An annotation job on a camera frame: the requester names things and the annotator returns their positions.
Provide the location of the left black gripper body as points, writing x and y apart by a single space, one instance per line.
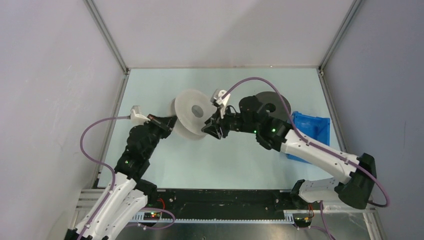
158 127

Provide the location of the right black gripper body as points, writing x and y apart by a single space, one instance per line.
230 122

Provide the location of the white cable spool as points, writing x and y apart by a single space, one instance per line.
192 108

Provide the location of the black cable spool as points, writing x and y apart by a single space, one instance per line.
276 106

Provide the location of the blue plastic bin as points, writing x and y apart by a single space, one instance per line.
315 127

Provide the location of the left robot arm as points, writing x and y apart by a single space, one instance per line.
127 193

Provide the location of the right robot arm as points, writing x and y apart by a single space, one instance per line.
353 177

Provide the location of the left controller board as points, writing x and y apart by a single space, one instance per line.
152 216

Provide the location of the controller board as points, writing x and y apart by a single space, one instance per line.
302 222
152 216

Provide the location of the right controller board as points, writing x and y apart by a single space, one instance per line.
302 222

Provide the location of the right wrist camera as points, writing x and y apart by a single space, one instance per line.
220 100

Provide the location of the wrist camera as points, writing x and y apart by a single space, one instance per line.
137 114
220 100

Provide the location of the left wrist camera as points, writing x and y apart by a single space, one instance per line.
137 114

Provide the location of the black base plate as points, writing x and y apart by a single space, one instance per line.
229 204

